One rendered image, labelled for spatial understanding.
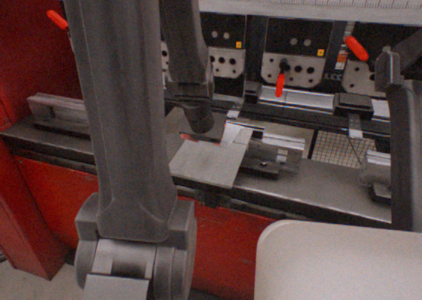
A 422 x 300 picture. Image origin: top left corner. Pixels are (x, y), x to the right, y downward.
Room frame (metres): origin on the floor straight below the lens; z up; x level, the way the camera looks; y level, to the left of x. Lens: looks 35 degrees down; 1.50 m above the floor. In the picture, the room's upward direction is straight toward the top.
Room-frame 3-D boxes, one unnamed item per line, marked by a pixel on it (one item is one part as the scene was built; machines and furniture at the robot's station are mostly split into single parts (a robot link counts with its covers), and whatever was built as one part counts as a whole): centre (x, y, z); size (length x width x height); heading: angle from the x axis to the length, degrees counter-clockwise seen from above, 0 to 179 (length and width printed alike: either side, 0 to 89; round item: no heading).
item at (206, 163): (0.67, -0.01, 1.00); 0.26 x 0.18 x 0.01; 162
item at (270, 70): (0.75, -0.22, 1.26); 0.15 x 0.09 x 0.17; 72
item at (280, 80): (0.70, -0.18, 1.20); 0.04 x 0.02 x 0.10; 162
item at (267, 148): (0.79, -0.11, 0.92); 0.39 x 0.06 x 0.10; 72
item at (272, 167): (0.74, -0.08, 0.89); 0.30 x 0.05 x 0.03; 72
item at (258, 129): (0.80, -0.08, 0.98); 0.20 x 0.03 x 0.03; 72
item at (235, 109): (0.96, -0.11, 1.01); 0.26 x 0.12 x 0.05; 162
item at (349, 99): (0.84, -0.48, 1.01); 0.26 x 0.12 x 0.05; 162
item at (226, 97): (0.81, -0.06, 1.13); 0.10 x 0.02 x 0.10; 72
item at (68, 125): (0.94, 0.53, 0.89); 0.30 x 0.05 x 0.03; 72
